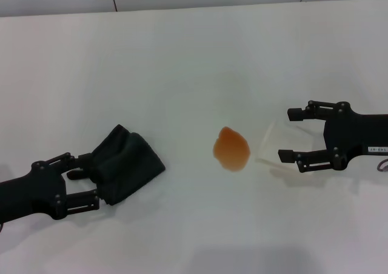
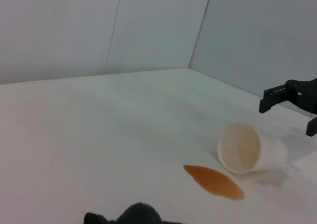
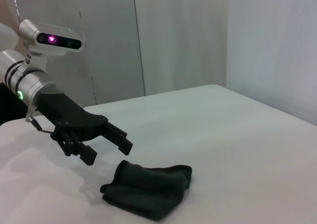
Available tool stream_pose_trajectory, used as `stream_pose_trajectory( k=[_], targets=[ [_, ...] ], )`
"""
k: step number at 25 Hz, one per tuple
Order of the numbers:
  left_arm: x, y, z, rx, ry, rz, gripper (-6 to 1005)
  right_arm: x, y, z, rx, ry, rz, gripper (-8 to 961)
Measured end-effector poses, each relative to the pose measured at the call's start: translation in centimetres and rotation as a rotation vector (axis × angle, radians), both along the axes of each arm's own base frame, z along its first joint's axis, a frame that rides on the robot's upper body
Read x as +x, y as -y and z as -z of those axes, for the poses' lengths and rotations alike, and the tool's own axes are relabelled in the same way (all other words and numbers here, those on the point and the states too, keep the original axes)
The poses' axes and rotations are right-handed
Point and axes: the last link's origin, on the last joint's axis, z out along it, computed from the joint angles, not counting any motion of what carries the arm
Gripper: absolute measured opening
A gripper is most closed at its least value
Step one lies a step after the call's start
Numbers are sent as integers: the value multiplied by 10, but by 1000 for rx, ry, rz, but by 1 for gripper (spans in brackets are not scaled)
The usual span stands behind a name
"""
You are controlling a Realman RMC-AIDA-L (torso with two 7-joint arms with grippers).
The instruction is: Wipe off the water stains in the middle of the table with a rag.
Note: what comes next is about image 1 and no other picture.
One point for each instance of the orange-brown liquid stain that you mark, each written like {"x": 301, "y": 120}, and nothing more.
{"x": 232, "y": 149}

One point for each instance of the dark rag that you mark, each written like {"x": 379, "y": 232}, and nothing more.
{"x": 130, "y": 162}

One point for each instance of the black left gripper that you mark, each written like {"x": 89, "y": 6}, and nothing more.
{"x": 33, "y": 192}

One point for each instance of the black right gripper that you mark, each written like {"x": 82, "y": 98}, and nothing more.
{"x": 354, "y": 134}

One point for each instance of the clear plastic cup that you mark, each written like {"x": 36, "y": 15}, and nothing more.
{"x": 266, "y": 143}

